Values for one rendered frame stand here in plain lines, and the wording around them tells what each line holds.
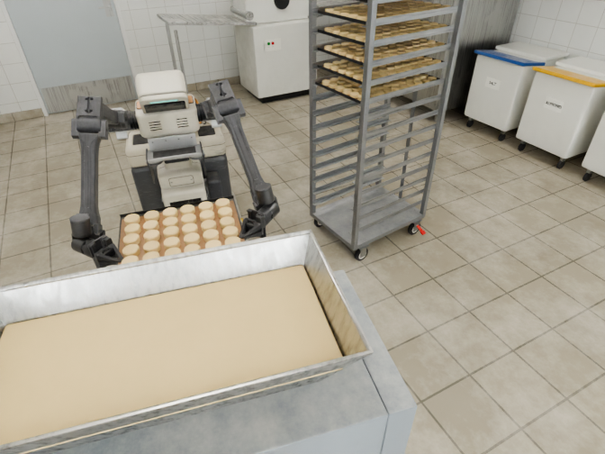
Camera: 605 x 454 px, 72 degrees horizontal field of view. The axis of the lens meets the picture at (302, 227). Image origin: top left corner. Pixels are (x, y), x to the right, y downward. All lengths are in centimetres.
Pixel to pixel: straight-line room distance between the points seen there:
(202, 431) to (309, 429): 16
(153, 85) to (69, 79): 374
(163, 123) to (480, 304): 196
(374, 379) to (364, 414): 7
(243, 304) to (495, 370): 178
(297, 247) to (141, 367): 33
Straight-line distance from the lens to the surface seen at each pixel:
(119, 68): 571
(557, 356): 254
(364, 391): 72
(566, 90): 408
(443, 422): 211
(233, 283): 76
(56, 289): 81
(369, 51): 207
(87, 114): 164
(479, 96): 461
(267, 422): 70
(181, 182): 225
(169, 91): 199
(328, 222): 280
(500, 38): 503
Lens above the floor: 179
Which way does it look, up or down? 37 degrees down
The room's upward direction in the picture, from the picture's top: 1 degrees counter-clockwise
